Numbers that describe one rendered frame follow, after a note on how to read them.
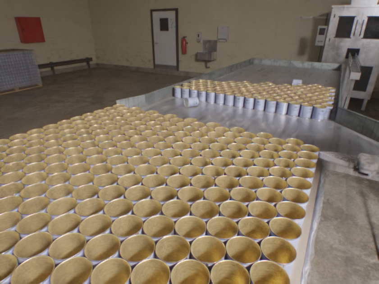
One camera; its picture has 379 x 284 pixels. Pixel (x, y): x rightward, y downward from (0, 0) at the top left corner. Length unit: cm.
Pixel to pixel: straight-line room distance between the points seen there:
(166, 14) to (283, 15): 373
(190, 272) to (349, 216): 234
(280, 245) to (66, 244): 45
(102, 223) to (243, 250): 32
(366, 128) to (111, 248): 132
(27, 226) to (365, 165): 100
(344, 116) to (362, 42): 450
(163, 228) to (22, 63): 786
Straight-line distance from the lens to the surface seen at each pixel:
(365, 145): 141
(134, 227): 62
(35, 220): 69
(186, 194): 69
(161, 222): 60
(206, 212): 65
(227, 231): 61
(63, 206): 72
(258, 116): 158
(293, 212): 69
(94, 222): 63
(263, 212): 67
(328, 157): 101
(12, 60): 818
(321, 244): 237
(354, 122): 157
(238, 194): 70
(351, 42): 604
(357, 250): 246
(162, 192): 69
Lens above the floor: 158
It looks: 25 degrees down
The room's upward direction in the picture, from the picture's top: straight up
